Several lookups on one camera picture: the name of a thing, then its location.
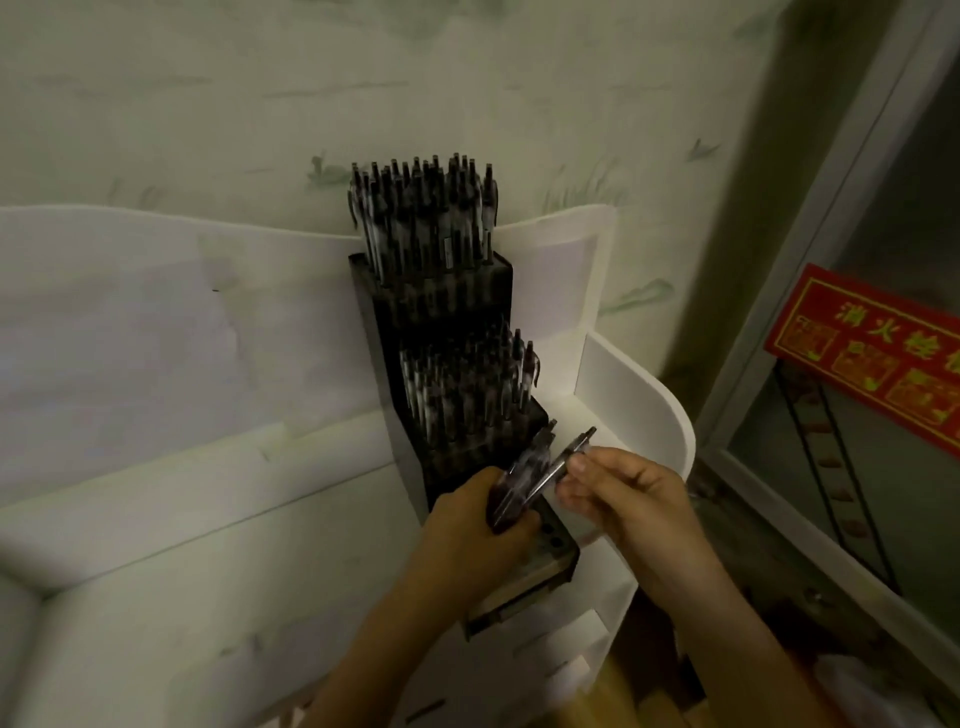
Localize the person's left hand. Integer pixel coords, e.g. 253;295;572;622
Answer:
404;466;543;628

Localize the person's right hand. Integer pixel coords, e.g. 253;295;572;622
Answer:
554;446;735;618

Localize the bunch of black pens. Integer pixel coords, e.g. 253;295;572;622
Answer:
487;418;560;535

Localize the black gel pen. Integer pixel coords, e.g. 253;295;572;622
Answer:
523;425;599;505

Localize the black tiered pen holder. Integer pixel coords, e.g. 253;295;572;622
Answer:
348;251;584;644

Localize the person's left forearm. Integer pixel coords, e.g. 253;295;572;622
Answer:
299;588;459;728

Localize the person's right forearm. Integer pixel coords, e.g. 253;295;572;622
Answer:
671;579;849;728

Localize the red sign plate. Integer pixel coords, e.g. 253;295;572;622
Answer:
763;262;960;461

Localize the white curved-back shelf unit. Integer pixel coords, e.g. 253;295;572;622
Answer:
0;203;697;728

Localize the dark glass cabinet door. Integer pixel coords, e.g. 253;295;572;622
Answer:
731;44;960;624

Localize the grey door frame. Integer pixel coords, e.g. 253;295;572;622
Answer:
693;0;960;680

